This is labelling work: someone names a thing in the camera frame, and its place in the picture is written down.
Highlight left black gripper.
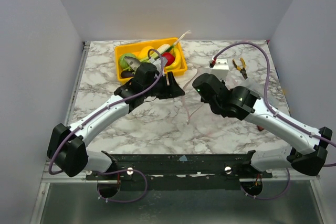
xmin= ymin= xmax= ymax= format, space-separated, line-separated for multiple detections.
xmin=144 ymin=72 xmax=185 ymax=100

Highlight yellow toy bananas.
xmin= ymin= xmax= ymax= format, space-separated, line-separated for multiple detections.
xmin=165 ymin=48 xmax=182 ymax=71

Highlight red toy apple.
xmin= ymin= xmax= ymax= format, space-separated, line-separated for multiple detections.
xmin=162 ymin=52 xmax=175 ymax=67

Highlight clear zip top bag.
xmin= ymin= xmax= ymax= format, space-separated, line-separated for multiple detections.
xmin=189 ymin=68 xmax=280 ymax=119

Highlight grey toy fish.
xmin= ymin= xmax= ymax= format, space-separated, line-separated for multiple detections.
xmin=125 ymin=56 xmax=141 ymax=73

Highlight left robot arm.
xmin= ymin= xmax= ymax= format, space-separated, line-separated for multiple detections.
xmin=47 ymin=63 xmax=185 ymax=179

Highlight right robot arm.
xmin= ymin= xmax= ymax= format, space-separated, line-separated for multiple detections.
xmin=192 ymin=73 xmax=328 ymax=178

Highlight green toy celery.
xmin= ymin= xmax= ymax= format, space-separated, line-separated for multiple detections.
xmin=150 ymin=44 xmax=170 ymax=60

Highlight toy green onion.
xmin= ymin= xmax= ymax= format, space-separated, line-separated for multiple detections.
xmin=166 ymin=30 xmax=192 ymax=52

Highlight yellow toy lemon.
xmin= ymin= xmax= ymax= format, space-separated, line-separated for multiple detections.
xmin=136 ymin=46 xmax=153 ymax=60

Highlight purple toy eggplant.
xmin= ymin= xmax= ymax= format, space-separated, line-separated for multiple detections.
xmin=120 ymin=70 xmax=135 ymax=79

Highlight green toy cabbage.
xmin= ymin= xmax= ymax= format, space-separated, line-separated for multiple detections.
xmin=118 ymin=53 xmax=137 ymax=70

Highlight yellow plastic bin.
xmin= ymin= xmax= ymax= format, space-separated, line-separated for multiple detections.
xmin=114 ymin=38 xmax=187 ymax=84

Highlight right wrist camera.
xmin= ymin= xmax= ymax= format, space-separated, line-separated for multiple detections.
xmin=204 ymin=58 xmax=229 ymax=81

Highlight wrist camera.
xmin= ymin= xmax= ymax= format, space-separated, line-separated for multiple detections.
xmin=204 ymin=58 xmax=229 ymax=81
xmin=150 ymin=58 xmax=167 ymax=72

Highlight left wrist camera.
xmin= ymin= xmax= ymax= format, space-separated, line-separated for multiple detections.
xmin=150 ymin=58 xmax=167 ymax=72

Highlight yellow handled pliers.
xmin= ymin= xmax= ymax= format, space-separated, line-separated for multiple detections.
xmin=232 ymin=58 xmax=248 ymax=80

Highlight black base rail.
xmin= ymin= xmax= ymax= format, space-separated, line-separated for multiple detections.
xmin=86 ymin=152 xmax=272 ymax=190

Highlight aluminium frame rail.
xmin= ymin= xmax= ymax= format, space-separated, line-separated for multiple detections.
xmin=30 ymin=41 xmax=91 ymax=223

